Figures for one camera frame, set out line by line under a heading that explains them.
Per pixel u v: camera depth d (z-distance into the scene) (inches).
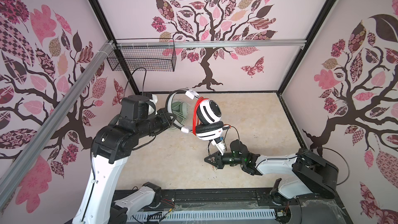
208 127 18.6
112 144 13.5
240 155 25.2
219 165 27.3
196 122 19.8
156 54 37.3
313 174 17.2
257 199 29.0
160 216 28.2
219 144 28.6
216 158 28.0
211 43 37.1
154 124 18.2
